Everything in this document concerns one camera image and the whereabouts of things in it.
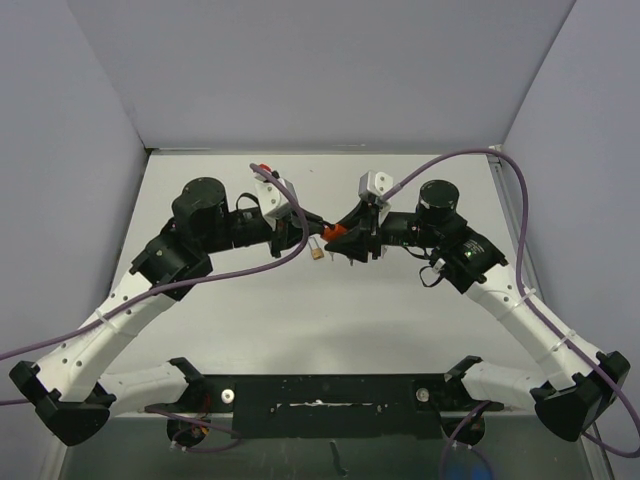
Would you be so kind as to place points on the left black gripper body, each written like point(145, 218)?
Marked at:
point(283, 233)

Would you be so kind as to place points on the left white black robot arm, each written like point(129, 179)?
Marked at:
point(70, 388)

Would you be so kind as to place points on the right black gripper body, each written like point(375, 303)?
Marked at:
point(373, 229)

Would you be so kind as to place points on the orange black padlock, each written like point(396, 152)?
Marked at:
point(333, 232)

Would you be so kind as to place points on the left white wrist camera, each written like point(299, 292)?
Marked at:
point(273, 204)

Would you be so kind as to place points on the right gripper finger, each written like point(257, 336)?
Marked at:
point(352, 245)
point(359, 218)

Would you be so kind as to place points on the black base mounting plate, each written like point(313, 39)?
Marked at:
point(326, 406)

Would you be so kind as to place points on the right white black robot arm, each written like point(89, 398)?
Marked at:
point(577, 380)

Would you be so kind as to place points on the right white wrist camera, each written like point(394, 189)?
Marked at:
point(374, 184)

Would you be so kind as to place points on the brass padlock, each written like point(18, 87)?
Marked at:
point(316, 251)

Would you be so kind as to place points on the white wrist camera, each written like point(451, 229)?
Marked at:
point(273, 204)
point(374, 184)

